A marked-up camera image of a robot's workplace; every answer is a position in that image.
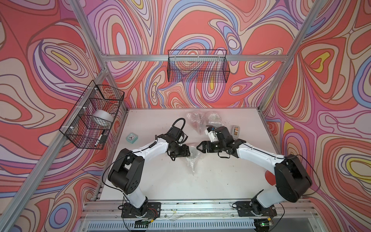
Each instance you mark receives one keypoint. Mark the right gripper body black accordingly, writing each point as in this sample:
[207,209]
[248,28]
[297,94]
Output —
[215,146]

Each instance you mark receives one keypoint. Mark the grey tape dispenser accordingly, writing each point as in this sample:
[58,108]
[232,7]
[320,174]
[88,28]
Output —
[235,131]

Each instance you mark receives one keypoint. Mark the white tape roll in basket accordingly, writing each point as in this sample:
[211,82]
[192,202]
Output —
[102,117]

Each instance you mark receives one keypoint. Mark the small teal alarm clock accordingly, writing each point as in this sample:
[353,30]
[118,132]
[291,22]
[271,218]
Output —
[132,138]

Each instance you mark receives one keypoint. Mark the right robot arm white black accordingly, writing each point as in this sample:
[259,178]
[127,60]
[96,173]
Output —
[291,178]

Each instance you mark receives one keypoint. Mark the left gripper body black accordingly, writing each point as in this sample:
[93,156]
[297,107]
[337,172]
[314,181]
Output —
[179,151]

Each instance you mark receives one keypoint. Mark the clear bubble wrap sheet top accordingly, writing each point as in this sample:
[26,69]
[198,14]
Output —
[214,119]

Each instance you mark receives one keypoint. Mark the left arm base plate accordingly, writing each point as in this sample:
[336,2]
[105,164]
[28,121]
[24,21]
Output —
[150,210]

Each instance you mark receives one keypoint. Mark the black wire basket left wall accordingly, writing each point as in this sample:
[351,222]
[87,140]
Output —
[92,118]

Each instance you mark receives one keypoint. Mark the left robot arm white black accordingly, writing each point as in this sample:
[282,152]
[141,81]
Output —
[126,171]

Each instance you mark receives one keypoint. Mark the marker in wire basket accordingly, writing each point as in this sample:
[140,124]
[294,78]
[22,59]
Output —
[98,140]

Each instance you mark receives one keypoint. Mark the black wire basket back wall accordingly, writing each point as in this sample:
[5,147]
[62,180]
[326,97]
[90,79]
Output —
[198,65]

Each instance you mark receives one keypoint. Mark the black wire basket wall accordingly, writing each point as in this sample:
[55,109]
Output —
[92,118]
[198,65]

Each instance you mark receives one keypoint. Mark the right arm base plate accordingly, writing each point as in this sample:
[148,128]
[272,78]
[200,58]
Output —
[253,209]

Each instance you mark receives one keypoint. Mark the aluminium front rail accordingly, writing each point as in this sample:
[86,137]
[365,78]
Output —
[199,209]

